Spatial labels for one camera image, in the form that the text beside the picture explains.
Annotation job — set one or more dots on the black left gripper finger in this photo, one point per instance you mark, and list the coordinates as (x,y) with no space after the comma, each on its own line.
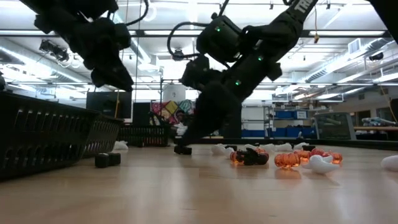
(99,77)
(119,77)

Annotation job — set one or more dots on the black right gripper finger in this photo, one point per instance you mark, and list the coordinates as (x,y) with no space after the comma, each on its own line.
(199,130)

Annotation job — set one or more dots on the white plastic ghost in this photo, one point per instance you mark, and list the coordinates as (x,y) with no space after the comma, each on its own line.
(248,146)
(300,145)
(217,151)
(267,147)
(219,145)
(229,152)
(321,165)
(390,163)
(284,147)
(120,145)

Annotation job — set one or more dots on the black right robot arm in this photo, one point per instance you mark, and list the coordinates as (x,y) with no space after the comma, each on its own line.
(280,28)

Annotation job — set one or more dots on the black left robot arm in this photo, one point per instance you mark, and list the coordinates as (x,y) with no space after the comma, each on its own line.
(62,12)

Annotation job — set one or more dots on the colourful mural panel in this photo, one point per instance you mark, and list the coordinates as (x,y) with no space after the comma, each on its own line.
(169,107)

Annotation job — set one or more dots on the black partition panel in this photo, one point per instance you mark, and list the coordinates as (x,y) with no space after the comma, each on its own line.
(141,113)

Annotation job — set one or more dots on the white cylinder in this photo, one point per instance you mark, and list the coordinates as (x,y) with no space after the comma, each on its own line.
(174,93)

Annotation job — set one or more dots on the blue storage bin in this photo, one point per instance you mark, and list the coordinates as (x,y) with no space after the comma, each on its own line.
(284,115)
(253,133)
(295,133)

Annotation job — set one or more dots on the black slotted plastic basket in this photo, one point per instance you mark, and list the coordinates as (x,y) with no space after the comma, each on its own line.
(105,133)
(37,140)
(143,135)

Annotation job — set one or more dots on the round black ceiling spotlight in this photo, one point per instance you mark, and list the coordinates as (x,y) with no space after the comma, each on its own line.
(178,55)

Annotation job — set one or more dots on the yellow hanging power plug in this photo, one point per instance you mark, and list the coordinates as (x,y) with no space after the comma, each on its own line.
(316,38)

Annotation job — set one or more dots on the white ceiling air vent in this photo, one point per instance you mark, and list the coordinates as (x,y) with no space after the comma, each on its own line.
(354,46)

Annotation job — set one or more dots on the wooden workbench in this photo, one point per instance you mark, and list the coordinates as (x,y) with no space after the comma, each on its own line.
(373,128)

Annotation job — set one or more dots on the grey rolled bundle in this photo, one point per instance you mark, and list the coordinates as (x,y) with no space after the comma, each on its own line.
(377,121)

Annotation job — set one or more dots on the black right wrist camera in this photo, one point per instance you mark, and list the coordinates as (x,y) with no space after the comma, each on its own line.
(202,73)

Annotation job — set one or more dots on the black ceiling camera mount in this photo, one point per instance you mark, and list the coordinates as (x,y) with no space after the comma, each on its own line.
(53,49)

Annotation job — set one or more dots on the grey glass-front enclosure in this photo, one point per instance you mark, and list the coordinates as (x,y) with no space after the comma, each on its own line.
(334,126)

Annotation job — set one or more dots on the black metal table frame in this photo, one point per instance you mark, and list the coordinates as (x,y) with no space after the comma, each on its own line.
(342,143)

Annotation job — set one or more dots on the black ceiling camera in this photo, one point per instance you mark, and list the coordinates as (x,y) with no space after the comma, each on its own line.
(376,56)

